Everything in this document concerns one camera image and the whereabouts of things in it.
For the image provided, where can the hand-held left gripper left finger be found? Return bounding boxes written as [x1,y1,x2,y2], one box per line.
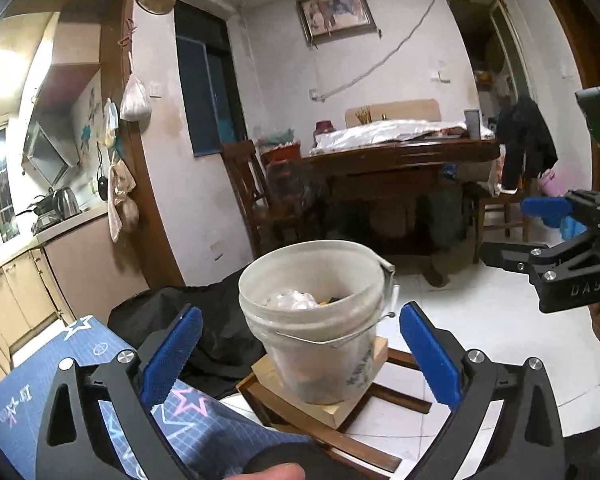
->
[35,305,203,480]

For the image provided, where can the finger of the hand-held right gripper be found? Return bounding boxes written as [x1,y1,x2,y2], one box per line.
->
[480,230,600,282]
[522,190,600,233]

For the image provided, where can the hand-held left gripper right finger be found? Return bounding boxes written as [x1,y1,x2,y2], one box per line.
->
[400,302,567,480]

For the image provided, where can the white plastic bucket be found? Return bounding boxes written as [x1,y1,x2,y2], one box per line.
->
[238,240,401,406]

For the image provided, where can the clear plastic bag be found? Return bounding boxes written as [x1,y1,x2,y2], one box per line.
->
[264,289,322,312]

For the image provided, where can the person's left hand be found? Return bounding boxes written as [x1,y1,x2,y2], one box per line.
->
[244,462,307,480]

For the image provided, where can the pink basket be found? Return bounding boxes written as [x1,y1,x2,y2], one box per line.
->
[537,170,564,197]

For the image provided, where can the blue plastic item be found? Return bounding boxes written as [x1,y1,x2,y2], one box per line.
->
[542,214,589,242]

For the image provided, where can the wooden chair under jacket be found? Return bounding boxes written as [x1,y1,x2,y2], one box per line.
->
[467,180,532,264]

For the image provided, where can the black jacket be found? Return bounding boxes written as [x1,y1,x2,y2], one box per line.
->
[495,96,559,192]

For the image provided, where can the blue star-print tablecloth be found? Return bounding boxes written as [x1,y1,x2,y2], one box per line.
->
[0,315,316,480]

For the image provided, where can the dark wooden stool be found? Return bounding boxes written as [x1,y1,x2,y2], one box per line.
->
[235,347,433,473]

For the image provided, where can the light wooden board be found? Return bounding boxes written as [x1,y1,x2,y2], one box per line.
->
[250,337,388,431]

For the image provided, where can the beige lower kitchen cabinets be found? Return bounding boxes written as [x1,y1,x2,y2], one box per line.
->
[0,207,151,363]

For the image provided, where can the brown hanging bag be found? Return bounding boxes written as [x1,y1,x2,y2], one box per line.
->
[122,197,141,234]

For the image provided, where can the brown wooden dining table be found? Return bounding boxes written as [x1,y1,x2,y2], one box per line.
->
[300,137,502,262]

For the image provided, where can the open doorway with clutter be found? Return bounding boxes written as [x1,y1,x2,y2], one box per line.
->
[445,0,532,127]

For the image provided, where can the light wooden chair back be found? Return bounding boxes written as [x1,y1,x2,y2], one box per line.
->
[345,99,440,129]

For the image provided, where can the white plastic sheet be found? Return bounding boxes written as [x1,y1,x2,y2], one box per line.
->
[310,119,496,156]

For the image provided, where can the gas stove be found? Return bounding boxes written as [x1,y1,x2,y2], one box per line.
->
[30,215,64,235]

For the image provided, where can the brown wooden door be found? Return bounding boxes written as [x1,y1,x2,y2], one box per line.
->
[535,0,600,92]

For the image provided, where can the steel kettle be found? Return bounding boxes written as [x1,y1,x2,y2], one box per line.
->
[52,187,81,220]

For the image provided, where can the brown wooden chair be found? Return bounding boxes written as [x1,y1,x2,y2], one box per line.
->
[221,140,302,257]

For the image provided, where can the small black hanging pan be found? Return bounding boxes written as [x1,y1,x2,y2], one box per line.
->
[96,142,110,196]

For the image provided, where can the black wok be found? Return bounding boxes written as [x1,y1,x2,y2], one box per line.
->
[14,199,56,219]

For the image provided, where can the dark netted bundle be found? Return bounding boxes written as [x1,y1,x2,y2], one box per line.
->
[266,159,327,222]

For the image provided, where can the red basin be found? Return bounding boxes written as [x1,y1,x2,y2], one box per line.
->
[259,130,302,164]

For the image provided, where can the steel range hood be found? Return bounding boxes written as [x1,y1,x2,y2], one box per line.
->
[22,120,81,186]

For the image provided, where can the small hanging plastic bags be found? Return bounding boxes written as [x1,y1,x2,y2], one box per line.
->
[102,99,120,149]

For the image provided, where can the white hanging plastic bag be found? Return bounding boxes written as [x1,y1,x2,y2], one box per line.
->
[120,50,153,122]

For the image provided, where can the beige upper kitchen cabinet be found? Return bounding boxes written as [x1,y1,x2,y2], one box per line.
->
[0,10,103,102]

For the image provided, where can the brown wooden door frame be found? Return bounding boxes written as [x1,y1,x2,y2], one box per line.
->
[100,0,187,292]

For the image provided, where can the white wall cable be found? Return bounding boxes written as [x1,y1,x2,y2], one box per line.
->
[324,0,444,101]

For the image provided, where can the framed wall picture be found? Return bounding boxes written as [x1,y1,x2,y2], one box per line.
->
[296,0,377,47]

